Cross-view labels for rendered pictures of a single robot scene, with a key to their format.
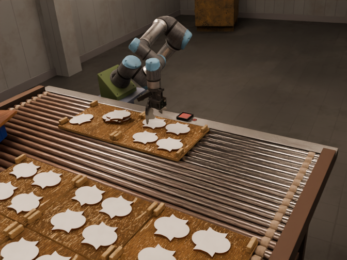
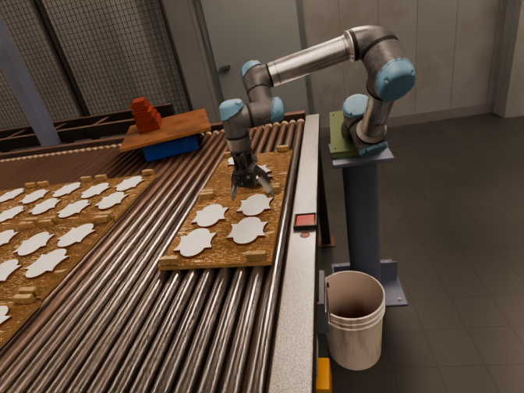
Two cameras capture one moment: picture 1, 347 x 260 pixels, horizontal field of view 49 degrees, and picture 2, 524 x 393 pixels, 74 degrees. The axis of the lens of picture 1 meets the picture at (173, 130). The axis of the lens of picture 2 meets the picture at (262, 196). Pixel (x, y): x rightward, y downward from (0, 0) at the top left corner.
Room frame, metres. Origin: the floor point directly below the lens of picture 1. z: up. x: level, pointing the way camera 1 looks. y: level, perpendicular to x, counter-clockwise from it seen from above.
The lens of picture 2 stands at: (1.61, -0.93, 1.55)
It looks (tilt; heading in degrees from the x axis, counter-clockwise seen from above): 28 degrees down; 71
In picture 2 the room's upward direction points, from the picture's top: 12 degrees counter-clockwise
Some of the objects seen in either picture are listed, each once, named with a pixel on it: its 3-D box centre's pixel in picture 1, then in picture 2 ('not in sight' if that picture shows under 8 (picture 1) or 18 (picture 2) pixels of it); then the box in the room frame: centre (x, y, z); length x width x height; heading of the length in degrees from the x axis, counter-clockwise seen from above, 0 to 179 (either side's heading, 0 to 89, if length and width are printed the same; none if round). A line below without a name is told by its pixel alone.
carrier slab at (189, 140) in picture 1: (161, 135); (228, 225); (1.82, 0.07, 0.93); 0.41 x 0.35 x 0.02; 57
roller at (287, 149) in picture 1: (153, 119); (287, 202); (2.07, 0.12, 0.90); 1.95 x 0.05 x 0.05; 57
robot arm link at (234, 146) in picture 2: (154, 83); (239, 143); (1.93, 0.09, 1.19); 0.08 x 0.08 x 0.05
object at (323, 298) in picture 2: not in sight; (311, 302); (1.93, -0.24, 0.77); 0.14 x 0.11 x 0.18; 57
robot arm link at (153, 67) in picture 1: (153, 69); (235, 118); (1.93, 0.09, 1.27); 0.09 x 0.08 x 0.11; 166
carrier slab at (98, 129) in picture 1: (103, 120); (249, 172); (2.04, 0.41, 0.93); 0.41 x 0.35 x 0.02; 56
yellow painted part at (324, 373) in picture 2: not in sight; (312, 362); (1.84, -0.40, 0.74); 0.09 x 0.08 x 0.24; 57
